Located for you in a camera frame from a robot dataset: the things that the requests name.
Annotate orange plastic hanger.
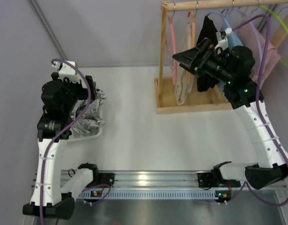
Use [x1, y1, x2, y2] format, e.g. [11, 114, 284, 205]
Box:
[187, 10, 196, 87]

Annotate pink plastic hanger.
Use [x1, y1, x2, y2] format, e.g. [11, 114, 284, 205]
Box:
[165, 12, 177, 85]

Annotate beige trousers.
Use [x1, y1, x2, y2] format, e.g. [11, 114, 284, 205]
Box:
[175, 24, 193, 105]

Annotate black white printed trousers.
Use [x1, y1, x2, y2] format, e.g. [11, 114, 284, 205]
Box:
[70, 87, 107, 138]

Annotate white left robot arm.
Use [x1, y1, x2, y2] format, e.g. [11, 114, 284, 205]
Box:
[22, 73, 99, 220]

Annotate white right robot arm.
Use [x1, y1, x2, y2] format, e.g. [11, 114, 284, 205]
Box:
[172, 38, 288, 190]

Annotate light blue plastic hanger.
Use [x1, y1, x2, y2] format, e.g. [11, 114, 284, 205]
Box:
[207, 11, 233, 33]

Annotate purple plastic hanger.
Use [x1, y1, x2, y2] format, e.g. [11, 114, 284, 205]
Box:
[222, 8, 267, 83]

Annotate green plastic hanger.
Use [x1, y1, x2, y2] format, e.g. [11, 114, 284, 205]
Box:
[239, 5, 288, 68]

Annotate white plastic laundry basket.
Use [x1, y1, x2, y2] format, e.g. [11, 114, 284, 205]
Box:
[68, 109, 105, 143]

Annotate wooden clothes rack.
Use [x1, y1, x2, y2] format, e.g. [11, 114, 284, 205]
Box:
[154, 0, 274, 114]

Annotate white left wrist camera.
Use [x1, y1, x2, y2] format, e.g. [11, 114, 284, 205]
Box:
[54, 62, 80, 83]

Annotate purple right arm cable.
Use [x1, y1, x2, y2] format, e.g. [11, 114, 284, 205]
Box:
[230, 14, 288, 207]

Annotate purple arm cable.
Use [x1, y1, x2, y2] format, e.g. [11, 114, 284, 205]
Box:
[230, 14, 288, 207]
[39, 58, 111, 225]

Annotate aluminium mounting rail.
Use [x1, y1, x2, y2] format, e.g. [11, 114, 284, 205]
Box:
[99, 171, 206, 190]

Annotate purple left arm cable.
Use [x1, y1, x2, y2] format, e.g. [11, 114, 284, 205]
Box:
[39, 58, 111, 225]

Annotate grey slotted cable duct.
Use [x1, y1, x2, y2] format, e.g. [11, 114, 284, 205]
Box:
[77, 189, 230, 200]

